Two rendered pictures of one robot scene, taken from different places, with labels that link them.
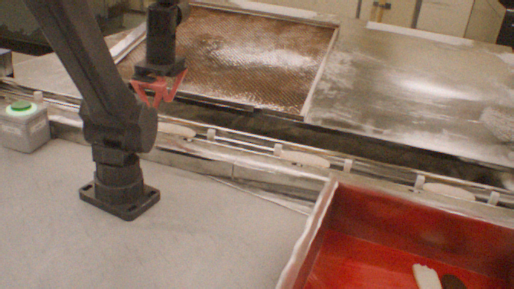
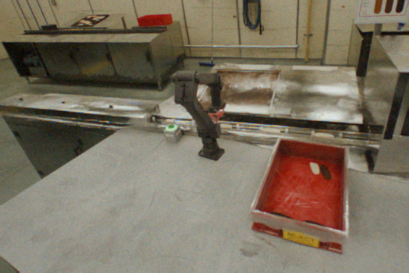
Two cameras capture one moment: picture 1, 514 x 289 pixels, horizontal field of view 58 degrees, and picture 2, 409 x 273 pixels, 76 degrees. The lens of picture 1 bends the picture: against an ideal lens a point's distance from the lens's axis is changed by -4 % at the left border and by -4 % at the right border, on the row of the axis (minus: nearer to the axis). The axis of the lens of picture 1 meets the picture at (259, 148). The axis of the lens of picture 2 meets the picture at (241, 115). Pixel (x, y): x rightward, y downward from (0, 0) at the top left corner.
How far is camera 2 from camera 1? 52 cm
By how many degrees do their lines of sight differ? 4
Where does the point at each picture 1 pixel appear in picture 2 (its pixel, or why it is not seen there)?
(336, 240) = (283, 158)
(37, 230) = (188, 168)
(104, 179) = (207, 148)
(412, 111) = (310, 105)
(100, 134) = (204, 134)
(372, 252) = (296, 160)
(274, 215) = (263, 152)
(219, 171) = (242, 139)
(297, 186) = (269, 141)
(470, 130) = (333, 109)
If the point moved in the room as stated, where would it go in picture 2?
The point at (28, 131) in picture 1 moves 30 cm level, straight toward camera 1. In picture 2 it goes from (175, 135) to (192, 166)
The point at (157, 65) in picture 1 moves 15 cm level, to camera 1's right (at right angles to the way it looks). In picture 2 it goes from (216, 106) to (243, 105)
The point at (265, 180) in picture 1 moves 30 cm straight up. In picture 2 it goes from (258, 140) to (255, 90)
